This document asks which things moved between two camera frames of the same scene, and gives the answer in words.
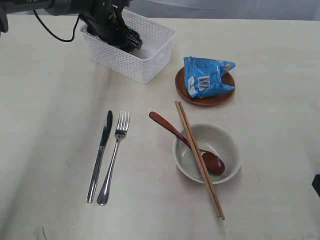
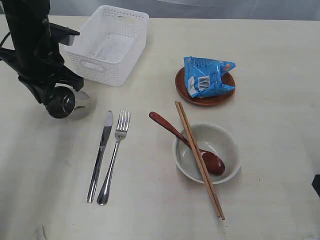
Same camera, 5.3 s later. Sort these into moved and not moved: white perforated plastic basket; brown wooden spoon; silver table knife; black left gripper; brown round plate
Moved: black left gripper; white perforated plastic basket
Not moved: brown wooden spoon; silver table knife; brown round plate
